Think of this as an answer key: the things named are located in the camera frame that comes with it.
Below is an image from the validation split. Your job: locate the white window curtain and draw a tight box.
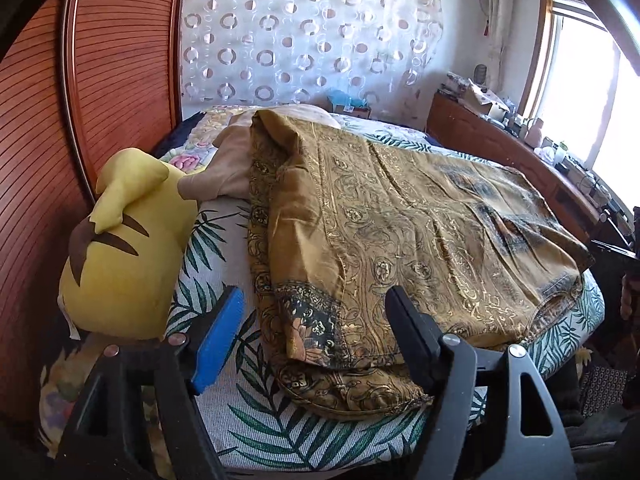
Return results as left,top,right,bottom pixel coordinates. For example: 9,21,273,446
482,0,516,81

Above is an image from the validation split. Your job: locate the dark patterned cloth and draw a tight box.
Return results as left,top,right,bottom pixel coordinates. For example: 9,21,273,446
575,355,633,413

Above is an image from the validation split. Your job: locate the bed with palm-leaf sheet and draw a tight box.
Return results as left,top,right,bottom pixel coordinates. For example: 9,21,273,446
160,127,606,473

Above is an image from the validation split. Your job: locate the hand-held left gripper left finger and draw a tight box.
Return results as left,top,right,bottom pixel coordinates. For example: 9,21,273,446
55,285,246,480

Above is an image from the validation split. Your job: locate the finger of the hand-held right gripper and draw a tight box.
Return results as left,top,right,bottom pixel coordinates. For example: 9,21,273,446
590,240,640,262

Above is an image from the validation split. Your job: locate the circle-patterned sheer curtain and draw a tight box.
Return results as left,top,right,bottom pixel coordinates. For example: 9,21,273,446
180,0,446,126

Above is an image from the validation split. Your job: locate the yellow plush toy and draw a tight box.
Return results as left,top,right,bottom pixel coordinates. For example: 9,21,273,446
57,147,201,341

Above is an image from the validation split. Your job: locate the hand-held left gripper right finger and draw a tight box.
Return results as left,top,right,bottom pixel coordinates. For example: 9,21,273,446
384,285,578,480

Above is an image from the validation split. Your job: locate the blue plastic bag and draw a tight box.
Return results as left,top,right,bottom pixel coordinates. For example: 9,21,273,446
327,90,368,108

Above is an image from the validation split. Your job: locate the open cardboard box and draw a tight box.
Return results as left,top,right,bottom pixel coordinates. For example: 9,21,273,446
467,82,508,118

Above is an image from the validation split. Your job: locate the floral blanket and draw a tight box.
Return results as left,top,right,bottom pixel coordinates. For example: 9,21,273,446
167,106,426,173

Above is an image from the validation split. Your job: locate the wooden sideboard cabinet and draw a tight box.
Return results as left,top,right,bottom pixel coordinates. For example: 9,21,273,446
426,91,631,246

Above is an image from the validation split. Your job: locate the golden patterned garment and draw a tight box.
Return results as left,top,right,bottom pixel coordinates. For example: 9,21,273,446
177,105,596,416

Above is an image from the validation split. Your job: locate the wooden louvered wardrobe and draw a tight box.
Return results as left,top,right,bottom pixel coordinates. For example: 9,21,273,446
0,0,188,426

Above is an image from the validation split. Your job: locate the patterned storage box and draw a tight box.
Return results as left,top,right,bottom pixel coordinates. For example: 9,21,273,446
446,72,473,98

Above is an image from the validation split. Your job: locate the wooden-framed window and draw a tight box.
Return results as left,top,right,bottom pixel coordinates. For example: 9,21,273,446
517,0,640,211

